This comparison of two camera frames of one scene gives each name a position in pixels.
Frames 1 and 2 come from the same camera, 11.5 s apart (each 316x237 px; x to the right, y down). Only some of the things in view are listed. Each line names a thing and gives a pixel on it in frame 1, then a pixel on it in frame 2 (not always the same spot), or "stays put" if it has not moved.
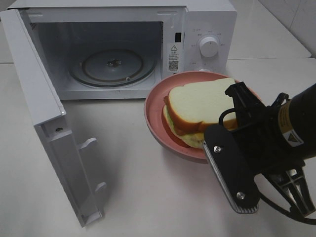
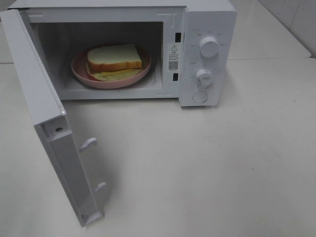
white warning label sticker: (173, 57) stays put
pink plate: (154, 105) to (111, 66)
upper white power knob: (208, 47) stays put
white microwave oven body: (117, 49) stays put
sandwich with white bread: (189, 108) to (113, 62)
